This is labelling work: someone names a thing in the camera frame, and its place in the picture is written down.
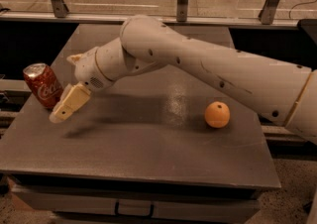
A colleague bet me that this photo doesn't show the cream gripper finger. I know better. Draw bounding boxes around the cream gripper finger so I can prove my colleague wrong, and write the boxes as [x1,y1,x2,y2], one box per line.
[50,83,91,123]
[66,54,82,66]

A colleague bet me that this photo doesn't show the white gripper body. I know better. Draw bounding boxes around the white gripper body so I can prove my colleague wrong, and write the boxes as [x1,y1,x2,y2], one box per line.
[74,48,114,91]

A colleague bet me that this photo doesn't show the red coke can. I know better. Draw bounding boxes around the red coke can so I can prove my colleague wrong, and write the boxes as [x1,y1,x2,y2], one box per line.
[23,63,63,109]

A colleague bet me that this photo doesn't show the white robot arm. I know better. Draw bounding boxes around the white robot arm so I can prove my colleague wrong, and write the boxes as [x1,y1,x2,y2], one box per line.
[50,15,317,144]

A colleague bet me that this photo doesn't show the orange fruit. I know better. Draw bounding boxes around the orange fruit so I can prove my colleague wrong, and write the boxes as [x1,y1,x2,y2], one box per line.
[204,101,230,129]

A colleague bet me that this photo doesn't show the right metal rail bracket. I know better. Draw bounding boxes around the right metal rail bracket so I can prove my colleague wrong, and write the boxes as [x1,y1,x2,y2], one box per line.
[259,0,280,25]

